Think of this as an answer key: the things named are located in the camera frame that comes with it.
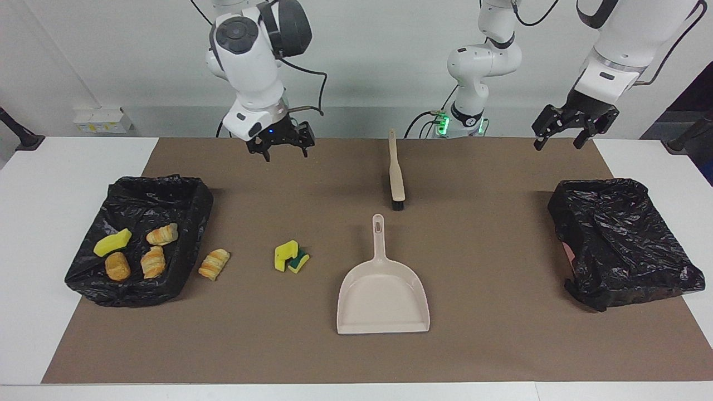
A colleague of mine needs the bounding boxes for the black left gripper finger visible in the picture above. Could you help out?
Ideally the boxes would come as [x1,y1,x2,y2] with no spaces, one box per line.
[532,104,567,151]
[574,107,620,150]

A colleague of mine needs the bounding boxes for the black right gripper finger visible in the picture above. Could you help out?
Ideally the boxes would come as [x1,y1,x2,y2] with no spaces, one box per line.
[246,134,275,163]
[294,121,316,158]

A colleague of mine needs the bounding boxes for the beige brush with black bristles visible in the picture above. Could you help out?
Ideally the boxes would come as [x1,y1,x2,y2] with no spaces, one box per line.
[387,129,406,211]

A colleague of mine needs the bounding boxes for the notched yellow sponge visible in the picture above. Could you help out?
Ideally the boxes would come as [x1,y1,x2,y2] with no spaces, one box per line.
[275,240,300,272]

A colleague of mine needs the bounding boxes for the toy croissant piece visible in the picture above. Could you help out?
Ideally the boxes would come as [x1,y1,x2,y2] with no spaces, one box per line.
[140,246,167,279]
[198,248,231,282]

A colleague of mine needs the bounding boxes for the toy croissant with pale end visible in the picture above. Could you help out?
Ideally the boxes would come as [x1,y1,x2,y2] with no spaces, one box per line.
[146,223,179,246]

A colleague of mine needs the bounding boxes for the plain yellow sponge piece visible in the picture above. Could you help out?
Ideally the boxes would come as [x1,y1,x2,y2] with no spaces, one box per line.
[93,228,133,257]

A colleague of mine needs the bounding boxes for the beige plastic dustpan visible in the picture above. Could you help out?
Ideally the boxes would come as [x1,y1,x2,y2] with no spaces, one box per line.
[336,214,431,335]

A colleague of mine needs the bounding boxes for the brown toy bread roll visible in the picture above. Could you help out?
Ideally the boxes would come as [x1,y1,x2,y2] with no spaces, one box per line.
[105,252,131,281]

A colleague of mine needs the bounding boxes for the bin covered by black bag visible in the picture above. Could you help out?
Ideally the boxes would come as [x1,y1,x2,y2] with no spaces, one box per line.
[65,174,214,308]

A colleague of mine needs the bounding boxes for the pink bin with black bag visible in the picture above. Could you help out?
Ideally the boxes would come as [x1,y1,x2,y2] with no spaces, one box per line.
[548,178,706,312]

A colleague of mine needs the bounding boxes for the black stand leg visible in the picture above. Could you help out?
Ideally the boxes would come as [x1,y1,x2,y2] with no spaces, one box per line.
[0,106,45,151]
[667,107,713,154]

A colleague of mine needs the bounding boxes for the white power strip box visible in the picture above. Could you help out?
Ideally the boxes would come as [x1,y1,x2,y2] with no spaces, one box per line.
[74,107,133,134]

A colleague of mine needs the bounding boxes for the brown table mat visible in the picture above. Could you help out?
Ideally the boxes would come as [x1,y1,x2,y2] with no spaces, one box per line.
[42,138,713,384]

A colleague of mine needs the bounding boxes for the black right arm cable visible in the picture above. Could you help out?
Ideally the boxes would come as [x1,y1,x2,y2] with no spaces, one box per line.
[279,56,327,118]

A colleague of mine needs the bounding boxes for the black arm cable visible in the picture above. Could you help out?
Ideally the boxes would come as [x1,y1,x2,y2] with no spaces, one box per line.
[279,56,327,118]
[512,0,706,87]

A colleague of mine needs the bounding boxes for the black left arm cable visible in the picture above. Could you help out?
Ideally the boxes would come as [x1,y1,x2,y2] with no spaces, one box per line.
[512,0,706,87]

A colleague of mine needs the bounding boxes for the black left base cables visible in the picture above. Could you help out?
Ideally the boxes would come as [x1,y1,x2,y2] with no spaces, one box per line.
[405,84,463,139]

